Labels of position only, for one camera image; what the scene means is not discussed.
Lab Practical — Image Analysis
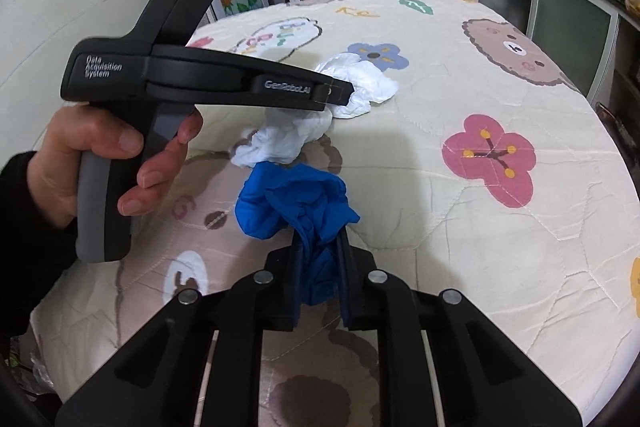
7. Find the person's left hand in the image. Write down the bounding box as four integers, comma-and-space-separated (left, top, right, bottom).
27, 104, 203, 219

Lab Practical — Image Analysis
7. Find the person's left forearm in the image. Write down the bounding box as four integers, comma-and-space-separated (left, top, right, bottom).
0, 152, 78, 338

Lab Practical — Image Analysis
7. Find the white tissue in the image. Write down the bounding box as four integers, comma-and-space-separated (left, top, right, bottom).
314, 53, 400, 118
231, 109, 333, 168

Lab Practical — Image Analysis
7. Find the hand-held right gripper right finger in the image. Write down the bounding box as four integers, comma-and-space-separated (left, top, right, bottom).
337, 232, 583, 427

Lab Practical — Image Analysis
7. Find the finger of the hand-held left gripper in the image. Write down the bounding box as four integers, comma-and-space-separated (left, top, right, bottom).
147, 46, 356, 112

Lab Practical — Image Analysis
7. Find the blue cloth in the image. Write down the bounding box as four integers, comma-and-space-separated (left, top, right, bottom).
235, 162, 361, 306

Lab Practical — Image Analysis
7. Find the cartoon printed quilted blanket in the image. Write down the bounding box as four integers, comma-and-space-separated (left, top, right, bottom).
30, 0, 640, 414

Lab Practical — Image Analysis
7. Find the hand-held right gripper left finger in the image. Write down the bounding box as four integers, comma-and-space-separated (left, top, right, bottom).
55, 243, 306, 427

